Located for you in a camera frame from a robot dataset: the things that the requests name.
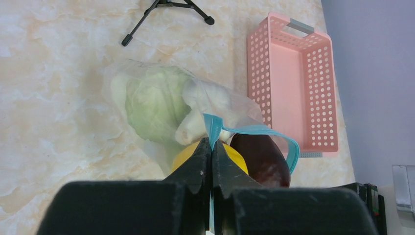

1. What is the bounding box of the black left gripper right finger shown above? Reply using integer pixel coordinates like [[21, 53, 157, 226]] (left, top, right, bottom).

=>
[[210, 141, 378, 235]]

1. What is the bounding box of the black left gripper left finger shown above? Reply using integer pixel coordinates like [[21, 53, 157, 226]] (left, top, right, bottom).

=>
[[37, 138, 211, 235]]

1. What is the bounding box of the red apple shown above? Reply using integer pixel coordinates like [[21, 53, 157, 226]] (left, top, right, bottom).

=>
[[231, 134, 291, 188]]

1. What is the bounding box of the yellow lemon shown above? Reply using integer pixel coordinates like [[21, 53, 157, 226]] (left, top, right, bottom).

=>
[[172, 142, 249, 174]]

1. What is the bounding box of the clear zip bag blue zipper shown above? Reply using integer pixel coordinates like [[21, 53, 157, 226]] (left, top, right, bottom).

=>
[[102, 59, 300, 176]]

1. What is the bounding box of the green cabbage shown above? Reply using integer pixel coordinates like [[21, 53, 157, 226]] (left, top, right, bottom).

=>
[[110, 66, 191, 144]]

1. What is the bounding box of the white garlic bulb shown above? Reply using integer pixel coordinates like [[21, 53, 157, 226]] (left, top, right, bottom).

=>
[[175, 80, 240, 145]]

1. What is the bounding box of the pink plastic perforated basket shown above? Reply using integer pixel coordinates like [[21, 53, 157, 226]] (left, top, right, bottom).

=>
[[247, 12, 339, 156]]

